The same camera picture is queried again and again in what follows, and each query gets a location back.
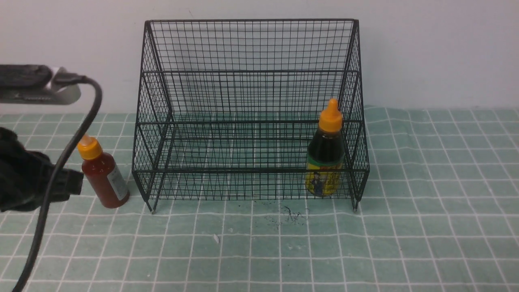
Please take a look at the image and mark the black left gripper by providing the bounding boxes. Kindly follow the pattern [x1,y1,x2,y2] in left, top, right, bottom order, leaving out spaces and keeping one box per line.
[0,127,84,212]

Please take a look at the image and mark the dark soy sauce bottle yellow label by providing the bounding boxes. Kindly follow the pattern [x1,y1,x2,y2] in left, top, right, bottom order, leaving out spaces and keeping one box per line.
[305,98,345,198]

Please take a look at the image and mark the red sauce bottle orange cap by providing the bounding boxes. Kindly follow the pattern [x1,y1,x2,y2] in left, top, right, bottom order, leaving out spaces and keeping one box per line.
[77,134,130,209]

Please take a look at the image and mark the green checkered tablecloth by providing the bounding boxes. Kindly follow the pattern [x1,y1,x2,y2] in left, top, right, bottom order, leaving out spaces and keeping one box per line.
[0,106,519,292]

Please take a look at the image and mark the black camera cable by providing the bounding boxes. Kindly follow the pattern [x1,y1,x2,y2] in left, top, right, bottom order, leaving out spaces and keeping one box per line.
[11,72,103,292]

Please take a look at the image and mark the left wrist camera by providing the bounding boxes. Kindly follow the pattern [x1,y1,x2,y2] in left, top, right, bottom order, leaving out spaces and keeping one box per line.
[0,64,81,105]

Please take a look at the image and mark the black wire mesh shelf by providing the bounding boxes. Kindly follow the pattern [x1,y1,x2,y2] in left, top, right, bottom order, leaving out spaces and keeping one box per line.
[132,19,370,213]

